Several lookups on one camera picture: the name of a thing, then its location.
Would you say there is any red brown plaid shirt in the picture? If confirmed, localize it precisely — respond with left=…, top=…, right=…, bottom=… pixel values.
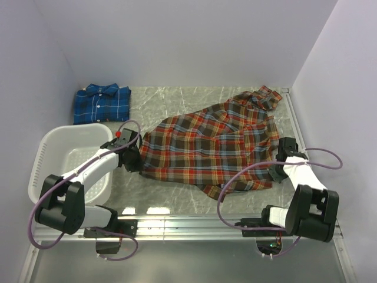
left=140, top=86, right=282, bottom=199

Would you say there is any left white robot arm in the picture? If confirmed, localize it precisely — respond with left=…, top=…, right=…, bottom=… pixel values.
left=31, top=128, right=142, bottom=237

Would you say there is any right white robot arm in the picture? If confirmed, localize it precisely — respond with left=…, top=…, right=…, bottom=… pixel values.
left=235, top=137, right=339, bottom=242

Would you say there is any folded blue plaid shirt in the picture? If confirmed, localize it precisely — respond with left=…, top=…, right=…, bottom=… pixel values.
left=74, top=83, right=131, bottom=125

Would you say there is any white plastic laundry basket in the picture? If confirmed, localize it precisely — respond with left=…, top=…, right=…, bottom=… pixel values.
left=28, top=124, right=113, bottom=203

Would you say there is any aluminium side rail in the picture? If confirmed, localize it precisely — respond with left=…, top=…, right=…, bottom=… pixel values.
left=281, top=87, right=328, bottom=213

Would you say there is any aluminium mounting rail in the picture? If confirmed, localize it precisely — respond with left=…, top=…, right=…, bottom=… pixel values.
left=32, top=214, right=344, bottom=241

